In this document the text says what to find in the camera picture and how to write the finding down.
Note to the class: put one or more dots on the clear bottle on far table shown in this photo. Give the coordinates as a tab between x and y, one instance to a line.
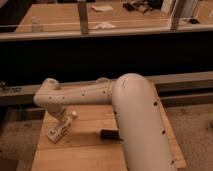
36	26

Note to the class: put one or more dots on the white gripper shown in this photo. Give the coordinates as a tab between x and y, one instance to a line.
61	114

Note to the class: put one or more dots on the grey vertical post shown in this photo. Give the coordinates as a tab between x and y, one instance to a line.
176	14
82	10

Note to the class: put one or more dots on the white squeeze bottle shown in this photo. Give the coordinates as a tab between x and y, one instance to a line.
56	133

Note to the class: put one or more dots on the white paper sheet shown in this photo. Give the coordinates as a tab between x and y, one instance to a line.
103	8

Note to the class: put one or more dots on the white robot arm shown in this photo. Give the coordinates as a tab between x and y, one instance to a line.
137	114

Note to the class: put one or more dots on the grey vertical post right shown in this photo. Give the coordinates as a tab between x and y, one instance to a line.
176	14

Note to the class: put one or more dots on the black rectangular block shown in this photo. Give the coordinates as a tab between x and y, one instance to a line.
109	134

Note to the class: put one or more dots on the grey metal rail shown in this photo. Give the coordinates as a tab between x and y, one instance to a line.
174	90

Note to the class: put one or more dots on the white crumpled paper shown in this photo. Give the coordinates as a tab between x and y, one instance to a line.
103	25

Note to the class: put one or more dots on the white plastic cup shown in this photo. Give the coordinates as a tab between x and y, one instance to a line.
102	80

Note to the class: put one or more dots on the grey vertical post left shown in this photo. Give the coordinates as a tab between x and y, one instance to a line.
82	10

